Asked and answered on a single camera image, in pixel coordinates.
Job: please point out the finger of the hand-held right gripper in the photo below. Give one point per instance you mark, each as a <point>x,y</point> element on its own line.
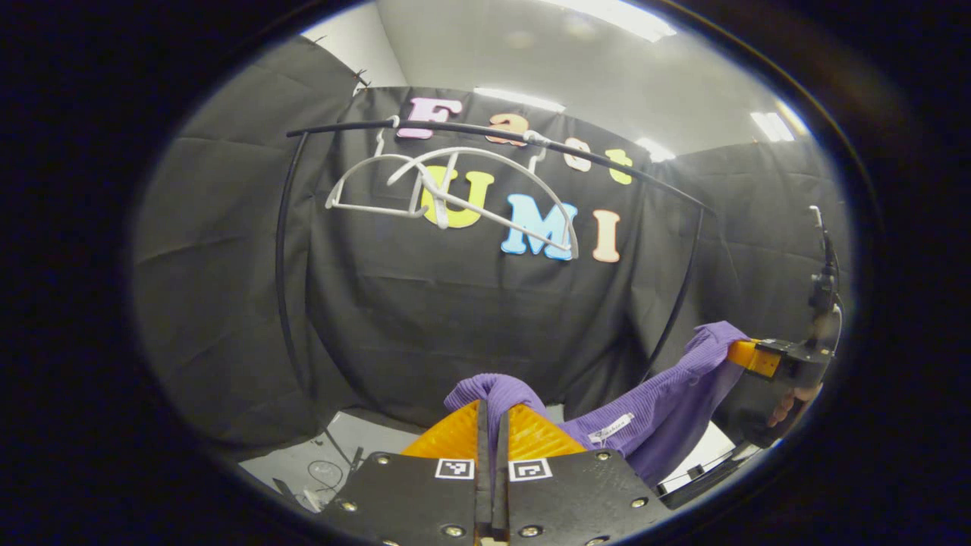
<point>751,358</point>

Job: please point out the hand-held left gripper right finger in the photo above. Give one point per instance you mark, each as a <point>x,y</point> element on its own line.
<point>576,500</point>

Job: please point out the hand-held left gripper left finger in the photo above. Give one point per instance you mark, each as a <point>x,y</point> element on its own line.
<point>410,500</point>

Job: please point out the purple knit garment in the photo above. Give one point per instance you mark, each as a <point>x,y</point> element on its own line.
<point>667,409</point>

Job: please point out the black metal clothes rack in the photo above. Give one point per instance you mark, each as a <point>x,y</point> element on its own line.
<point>282,250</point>

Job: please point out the white plastic hanger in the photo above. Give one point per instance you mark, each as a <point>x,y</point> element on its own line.
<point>493,216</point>
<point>356,206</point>

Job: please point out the black backdrop cloth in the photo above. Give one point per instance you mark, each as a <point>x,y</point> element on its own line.
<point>425,318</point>

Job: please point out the large ceiling light panel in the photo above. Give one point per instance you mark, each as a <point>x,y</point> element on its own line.
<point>614,15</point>

